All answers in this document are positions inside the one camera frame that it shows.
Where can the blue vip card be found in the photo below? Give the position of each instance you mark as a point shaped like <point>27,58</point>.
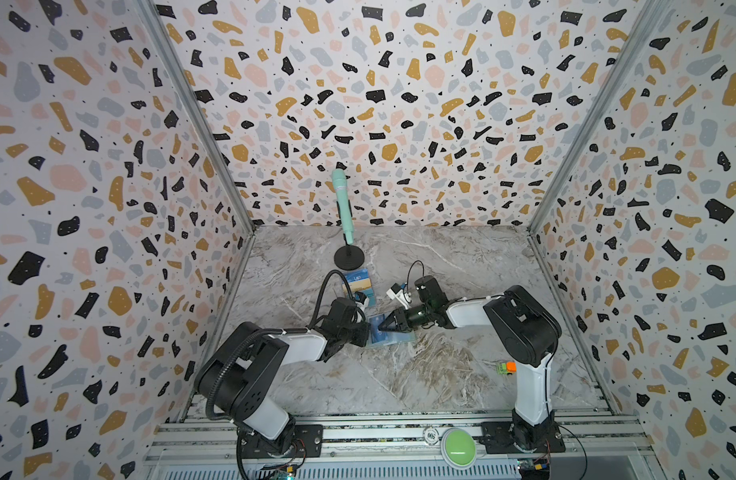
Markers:
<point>358,275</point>
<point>379,337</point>

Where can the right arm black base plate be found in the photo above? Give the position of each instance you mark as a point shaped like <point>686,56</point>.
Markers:
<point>503,437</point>

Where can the small orange green toy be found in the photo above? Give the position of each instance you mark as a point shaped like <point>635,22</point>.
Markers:
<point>506,367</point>

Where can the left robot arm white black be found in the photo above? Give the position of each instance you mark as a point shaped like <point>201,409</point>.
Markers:
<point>236,379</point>

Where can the black round microphone stand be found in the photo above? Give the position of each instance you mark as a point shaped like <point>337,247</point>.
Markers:
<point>349,257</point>

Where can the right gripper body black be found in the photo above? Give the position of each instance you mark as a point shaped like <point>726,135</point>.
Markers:
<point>408,318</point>

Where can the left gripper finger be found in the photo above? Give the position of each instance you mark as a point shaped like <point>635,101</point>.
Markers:
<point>363,329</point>
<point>361,341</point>

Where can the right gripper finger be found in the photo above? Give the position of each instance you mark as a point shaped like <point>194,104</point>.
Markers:
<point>393,326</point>
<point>398,315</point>

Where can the green round push button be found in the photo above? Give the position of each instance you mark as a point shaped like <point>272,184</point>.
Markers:
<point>458,448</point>

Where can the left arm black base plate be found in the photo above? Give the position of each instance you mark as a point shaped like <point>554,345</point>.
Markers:
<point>297,441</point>

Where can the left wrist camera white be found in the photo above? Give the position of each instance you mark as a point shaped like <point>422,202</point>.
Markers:
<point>360,305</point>

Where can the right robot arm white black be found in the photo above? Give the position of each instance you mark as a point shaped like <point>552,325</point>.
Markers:
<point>527,330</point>

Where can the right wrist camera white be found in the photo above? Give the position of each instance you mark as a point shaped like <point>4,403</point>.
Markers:
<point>399,293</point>

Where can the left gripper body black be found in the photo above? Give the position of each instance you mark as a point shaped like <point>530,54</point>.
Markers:
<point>348,334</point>

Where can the yellow VIP card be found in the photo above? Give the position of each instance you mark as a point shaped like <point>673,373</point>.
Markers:
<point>364,285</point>

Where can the mint green microphone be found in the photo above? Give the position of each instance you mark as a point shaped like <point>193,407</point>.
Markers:
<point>340,184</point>

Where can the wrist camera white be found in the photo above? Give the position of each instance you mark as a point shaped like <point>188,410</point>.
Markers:
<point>360,305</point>
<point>399,293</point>

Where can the blue VIP card in stand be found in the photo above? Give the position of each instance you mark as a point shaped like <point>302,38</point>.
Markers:
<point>358,275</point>

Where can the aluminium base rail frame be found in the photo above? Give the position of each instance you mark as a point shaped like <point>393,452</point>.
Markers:
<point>599,445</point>

